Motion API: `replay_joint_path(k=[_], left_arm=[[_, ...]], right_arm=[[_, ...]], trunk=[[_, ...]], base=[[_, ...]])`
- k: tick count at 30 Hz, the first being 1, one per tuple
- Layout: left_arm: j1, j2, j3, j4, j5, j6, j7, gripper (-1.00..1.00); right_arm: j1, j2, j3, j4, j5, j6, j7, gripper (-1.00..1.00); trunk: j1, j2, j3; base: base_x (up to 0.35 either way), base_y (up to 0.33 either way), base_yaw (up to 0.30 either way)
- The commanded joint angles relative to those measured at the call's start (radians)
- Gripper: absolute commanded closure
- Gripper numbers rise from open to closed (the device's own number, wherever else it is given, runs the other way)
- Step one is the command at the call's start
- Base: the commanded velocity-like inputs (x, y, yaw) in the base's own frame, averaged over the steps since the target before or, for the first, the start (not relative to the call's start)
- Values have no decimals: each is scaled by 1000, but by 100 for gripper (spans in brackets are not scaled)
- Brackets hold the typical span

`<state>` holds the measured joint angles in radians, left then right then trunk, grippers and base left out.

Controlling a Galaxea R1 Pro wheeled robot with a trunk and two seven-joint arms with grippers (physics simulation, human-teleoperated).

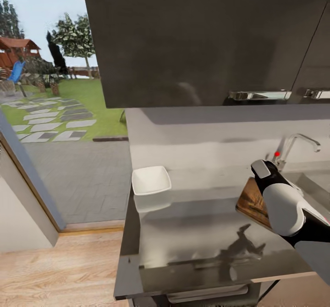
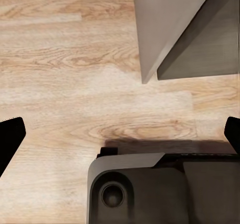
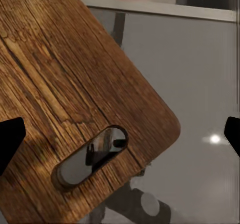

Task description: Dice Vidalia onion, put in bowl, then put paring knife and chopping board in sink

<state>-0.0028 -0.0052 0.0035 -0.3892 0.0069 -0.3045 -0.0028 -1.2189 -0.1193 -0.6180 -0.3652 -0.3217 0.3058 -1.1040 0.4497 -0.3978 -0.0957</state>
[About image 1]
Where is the cutting board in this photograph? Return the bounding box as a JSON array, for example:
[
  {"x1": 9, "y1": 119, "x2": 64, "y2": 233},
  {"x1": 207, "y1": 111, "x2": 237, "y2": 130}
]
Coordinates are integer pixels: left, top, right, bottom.
[{"x1": 236, "y1": 177, "x2": 271, "y2": 227}]

